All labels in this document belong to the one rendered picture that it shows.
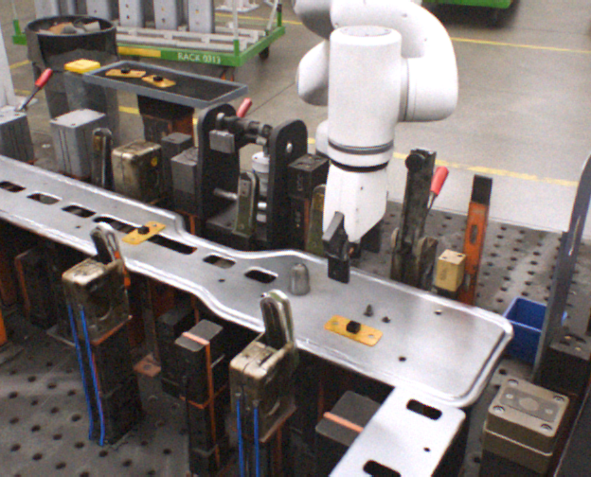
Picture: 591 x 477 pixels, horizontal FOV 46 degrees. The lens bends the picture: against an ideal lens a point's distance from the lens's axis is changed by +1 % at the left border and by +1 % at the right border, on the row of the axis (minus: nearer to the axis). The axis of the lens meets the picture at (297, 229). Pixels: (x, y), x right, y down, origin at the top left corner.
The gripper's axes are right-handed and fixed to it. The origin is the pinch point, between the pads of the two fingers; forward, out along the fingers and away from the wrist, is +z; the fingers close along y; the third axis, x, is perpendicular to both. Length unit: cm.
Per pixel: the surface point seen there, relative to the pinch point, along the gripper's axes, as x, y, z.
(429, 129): -118, -328, 111
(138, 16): -369, -333, 71
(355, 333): 1.0, 0.6, 12.2
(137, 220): -51, -8, 12
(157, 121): -69, -35, 4
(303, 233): -23.2, -23.6, 14.1
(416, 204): 0.3, -20.0, 0.0
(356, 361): 3.7, 5.4, 12.8
